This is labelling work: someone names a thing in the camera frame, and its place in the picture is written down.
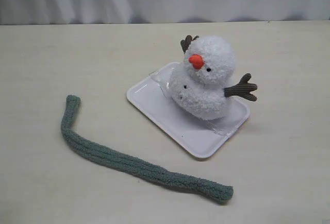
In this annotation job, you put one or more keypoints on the white plush snowman toy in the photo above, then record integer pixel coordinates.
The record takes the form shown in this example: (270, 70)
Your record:
(200, 84)

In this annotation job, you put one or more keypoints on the green knitted scarf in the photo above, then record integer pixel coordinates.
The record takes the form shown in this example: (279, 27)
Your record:
(134, 166)

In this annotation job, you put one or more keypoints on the white plastic tray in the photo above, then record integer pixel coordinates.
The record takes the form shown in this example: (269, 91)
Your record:
(198, 137)

